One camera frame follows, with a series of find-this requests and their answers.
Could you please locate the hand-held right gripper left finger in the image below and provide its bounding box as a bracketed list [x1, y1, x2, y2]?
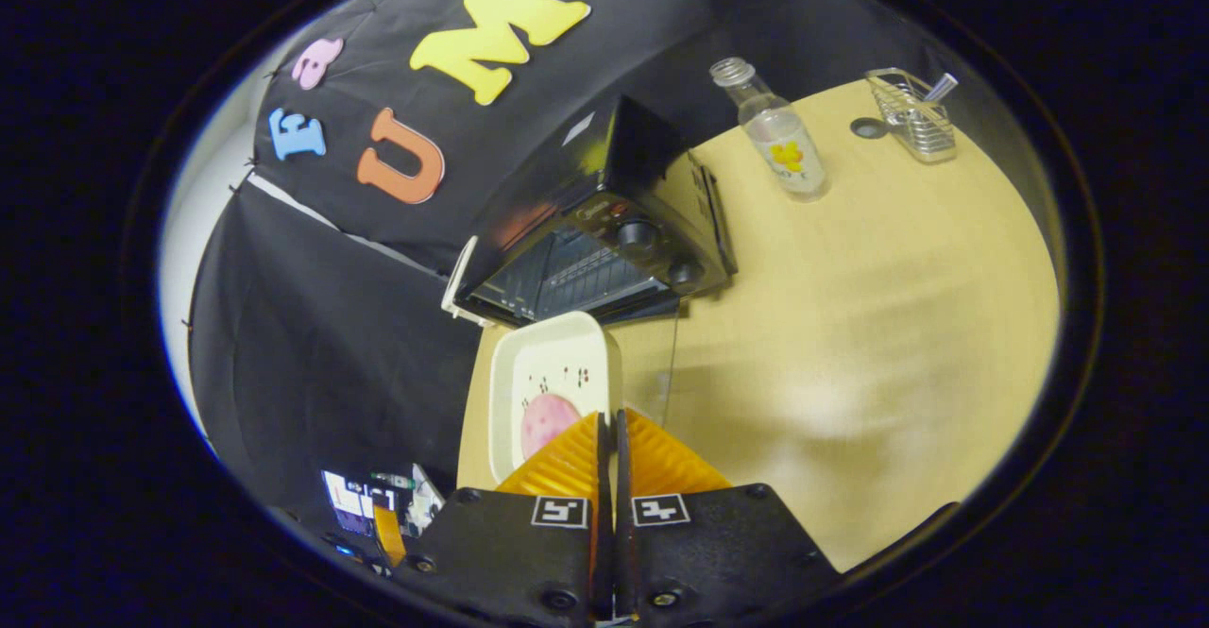
[387, 411, 610, 628]

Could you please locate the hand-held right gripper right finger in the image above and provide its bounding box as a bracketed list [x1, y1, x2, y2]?
[614, 408, 843, 628]

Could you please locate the pink ham slice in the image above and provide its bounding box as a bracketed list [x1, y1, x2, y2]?
[520, 393, 583, 462]

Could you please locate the white square plate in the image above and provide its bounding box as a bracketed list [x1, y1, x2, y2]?
[487, 311, 624, 485]

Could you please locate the black electric oven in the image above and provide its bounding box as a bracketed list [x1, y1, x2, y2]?
[451, 94, 740, 426]

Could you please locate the orange strip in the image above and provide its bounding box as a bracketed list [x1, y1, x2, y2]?
[374, 505, 409, 569]

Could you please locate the white toaster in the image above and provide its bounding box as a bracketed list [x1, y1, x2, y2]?
[441, 236, 494, 329]

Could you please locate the clear bottle with yellow label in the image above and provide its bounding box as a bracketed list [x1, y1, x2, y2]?
[709, 57, 829, 202]

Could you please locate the wire mesh utensil holder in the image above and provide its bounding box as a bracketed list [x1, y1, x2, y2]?
[865, 68, 958, 163]

